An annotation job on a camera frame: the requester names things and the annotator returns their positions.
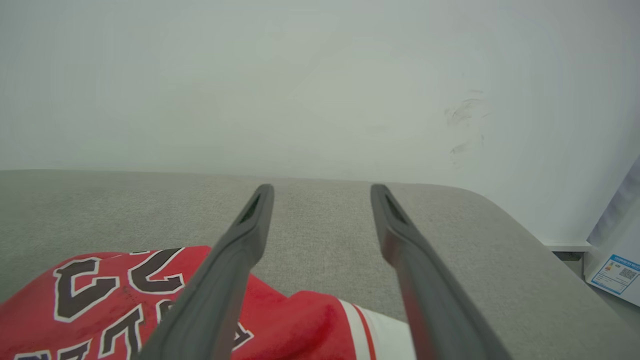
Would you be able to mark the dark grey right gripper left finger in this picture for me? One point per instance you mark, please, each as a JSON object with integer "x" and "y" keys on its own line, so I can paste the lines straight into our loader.
{"x": 210, "y": 300}

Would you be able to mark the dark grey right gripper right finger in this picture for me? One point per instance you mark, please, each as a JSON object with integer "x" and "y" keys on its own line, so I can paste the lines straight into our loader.
{"x": 435, "y": 310}

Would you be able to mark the red basketball jersey white sleeves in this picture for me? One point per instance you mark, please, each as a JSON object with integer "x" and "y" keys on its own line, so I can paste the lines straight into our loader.
{"x": 300, "y": 325}

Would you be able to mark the blue energy label sticker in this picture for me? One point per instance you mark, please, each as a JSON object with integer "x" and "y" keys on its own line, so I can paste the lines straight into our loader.
{"x": 617, "y": 274}

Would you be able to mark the white appliance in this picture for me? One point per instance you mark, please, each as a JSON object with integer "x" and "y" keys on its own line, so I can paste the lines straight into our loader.
{"x": 620, "y": 230}

